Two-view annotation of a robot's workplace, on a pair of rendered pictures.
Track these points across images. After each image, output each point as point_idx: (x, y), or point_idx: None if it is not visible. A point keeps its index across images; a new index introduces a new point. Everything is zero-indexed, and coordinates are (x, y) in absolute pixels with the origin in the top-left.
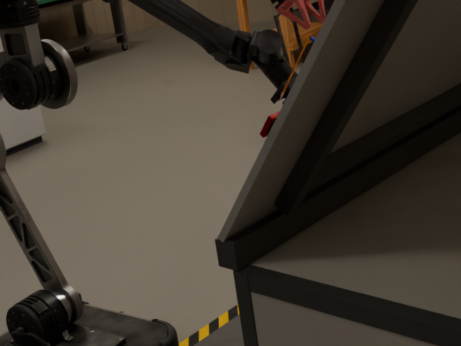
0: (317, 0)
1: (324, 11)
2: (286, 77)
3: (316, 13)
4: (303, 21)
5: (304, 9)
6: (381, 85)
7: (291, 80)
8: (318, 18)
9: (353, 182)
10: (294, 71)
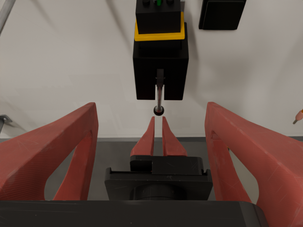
0: (62, 155)
1: (80, 111)
2: (177, 197)
3: (84, 160)
4: (213, 146)
5: (254, 126)
6: None
7: (185, 175)
8: (94, 143)
9: None
10: (146, 197)
